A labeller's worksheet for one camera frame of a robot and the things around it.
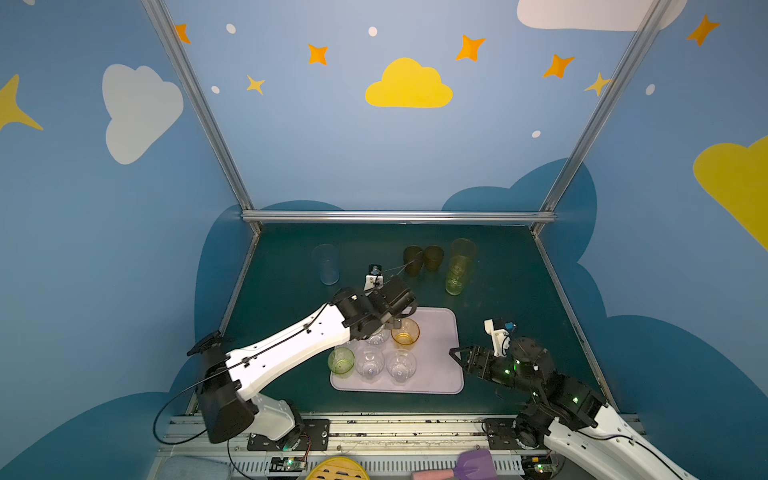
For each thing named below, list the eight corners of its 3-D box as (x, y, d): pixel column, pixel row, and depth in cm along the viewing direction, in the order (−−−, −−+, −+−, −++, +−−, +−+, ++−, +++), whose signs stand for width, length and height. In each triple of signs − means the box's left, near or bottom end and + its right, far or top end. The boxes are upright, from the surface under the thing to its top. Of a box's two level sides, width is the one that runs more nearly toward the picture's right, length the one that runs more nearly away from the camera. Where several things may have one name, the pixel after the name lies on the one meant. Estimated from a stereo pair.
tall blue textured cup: (316, 285, 105) (310, 262, 95) (320, 267, 110) (313, 244, 100) (338, 285, 105) (333, 262, 95) (340, 267, 110) (336, 244, 100)
